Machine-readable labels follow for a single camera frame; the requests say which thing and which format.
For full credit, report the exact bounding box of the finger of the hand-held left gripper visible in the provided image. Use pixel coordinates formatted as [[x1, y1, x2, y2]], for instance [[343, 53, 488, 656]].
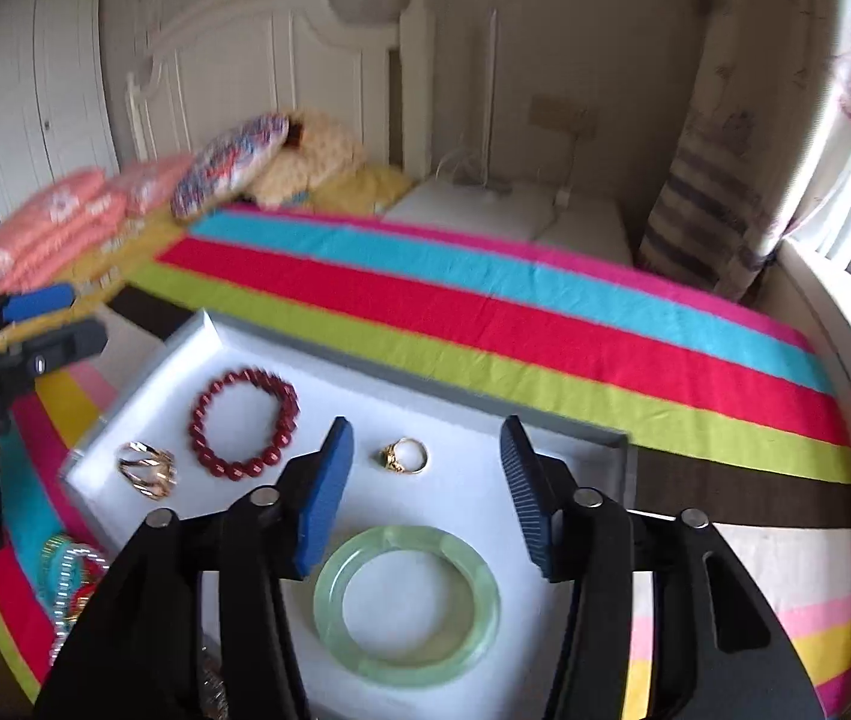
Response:
[[0, 283, 77, 332], [0, 319, 109, 385]]

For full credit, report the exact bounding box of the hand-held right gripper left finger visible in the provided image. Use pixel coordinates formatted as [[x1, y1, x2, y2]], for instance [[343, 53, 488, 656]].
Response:
[[35, 416, 356, 720]]

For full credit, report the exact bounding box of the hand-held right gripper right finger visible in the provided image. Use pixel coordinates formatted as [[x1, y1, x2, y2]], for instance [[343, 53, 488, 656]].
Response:
[[499, 415, 824, 720]]

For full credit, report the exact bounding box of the green jade bangle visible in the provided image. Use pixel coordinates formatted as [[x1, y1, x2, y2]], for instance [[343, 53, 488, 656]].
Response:
[[313, 525, 502, 689]]

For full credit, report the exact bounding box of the grey white jewelry box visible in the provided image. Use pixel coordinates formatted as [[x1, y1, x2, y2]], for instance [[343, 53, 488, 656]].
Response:
[[58, 309, 633, 720]]

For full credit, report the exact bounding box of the pile of assorted jewelry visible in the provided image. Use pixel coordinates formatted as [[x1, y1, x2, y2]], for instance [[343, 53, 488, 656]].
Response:
[[39, 532, 112, 665]]

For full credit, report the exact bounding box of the pink floral folded quilt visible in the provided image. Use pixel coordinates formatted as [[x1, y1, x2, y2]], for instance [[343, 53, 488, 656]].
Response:
[[0, 169, 130, 301]]

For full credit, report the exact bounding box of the pink pillow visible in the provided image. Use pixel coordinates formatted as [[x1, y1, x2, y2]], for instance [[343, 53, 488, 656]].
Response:
[[121, 154, 196, 215]]

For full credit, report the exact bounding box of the striped colourful blanket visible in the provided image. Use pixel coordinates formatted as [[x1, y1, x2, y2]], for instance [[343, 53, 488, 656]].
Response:
[[0, 206, 851, 720]]

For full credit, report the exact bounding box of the white wardrobe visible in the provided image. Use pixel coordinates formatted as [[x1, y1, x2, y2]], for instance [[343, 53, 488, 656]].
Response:
[[0, 0, 119, 301]]

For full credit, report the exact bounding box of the round patterned cushion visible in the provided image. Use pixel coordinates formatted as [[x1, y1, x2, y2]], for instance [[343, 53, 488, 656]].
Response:
[[170, 114, 292, 220]]

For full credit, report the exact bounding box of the white nightstand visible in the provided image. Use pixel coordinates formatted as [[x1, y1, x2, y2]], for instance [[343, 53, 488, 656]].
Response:
[[384, 178, 633, 265]]

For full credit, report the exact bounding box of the beige plush blanket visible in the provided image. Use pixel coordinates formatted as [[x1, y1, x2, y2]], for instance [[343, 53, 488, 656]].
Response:
[[253, 111, 368, 209]]

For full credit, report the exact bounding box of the white wooden headboard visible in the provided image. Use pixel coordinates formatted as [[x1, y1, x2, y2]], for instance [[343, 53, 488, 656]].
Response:
[[125, 0, 434, 173]]

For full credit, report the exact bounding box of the printed striped curtain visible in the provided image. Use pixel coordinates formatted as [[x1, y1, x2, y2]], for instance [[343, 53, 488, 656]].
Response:
[[639, 0, 847, 302]]

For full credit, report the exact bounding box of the white lamp pole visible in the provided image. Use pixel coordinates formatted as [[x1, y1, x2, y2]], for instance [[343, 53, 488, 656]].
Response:
[[481, 11, 502, 188]]

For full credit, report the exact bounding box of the gold ring with stone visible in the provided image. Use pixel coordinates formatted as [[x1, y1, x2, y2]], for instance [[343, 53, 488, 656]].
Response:
[[380, 436, 430, 475]]

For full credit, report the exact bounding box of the dark red bead bracelet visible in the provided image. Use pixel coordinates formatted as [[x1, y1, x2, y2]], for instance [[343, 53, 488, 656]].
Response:
[[187, 366, 301, 479]]

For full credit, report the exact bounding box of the twisted gold ring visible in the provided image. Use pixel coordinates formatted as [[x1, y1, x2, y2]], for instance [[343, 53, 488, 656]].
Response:
[[116, 441, 179, 502]]

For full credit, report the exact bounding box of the white cable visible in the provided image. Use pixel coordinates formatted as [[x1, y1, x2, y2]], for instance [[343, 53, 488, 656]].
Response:
[[433, 148, 488, 185]]

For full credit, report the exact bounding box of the beige wall socket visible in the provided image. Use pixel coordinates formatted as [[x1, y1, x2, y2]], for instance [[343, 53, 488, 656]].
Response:
[[531, 96, 596, 140]]

